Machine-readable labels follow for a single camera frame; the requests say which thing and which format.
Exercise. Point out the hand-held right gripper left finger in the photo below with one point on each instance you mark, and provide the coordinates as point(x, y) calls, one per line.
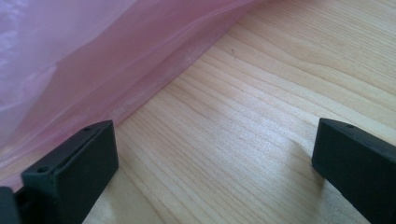
point(77, 174)

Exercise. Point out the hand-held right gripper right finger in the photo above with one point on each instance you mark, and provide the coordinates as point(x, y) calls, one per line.
point(358, 165)

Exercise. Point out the pink plastic bag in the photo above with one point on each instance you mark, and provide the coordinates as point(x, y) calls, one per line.
point(77, 49)

